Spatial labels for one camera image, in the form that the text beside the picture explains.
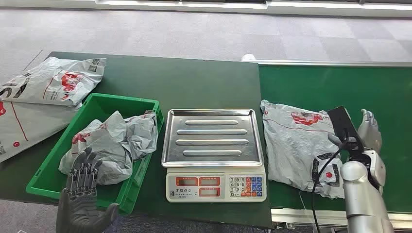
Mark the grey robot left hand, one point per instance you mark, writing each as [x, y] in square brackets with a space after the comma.
[78, 205]

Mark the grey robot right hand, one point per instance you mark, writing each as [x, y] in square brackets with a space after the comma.
[370, 135]

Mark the grey plastic mailer package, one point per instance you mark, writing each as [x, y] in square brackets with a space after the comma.
[289, 144]

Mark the crumpled grey mailer package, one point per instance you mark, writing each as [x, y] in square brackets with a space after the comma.
[109, 144]

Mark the large flat grey mailer package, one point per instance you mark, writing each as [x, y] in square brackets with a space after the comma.
[32, 125]

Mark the grey mailer package QR print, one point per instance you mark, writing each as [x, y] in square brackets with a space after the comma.
[48, 83]

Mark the green plastic bin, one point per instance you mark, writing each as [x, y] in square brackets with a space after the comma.
[106, 104]

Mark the white round end cap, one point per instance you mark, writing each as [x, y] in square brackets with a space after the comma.
[248, 58]

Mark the white electronic scale steel tray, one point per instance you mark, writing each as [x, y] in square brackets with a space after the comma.
[212, 135]

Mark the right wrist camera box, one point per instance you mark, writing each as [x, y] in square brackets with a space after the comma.
[342, 123]

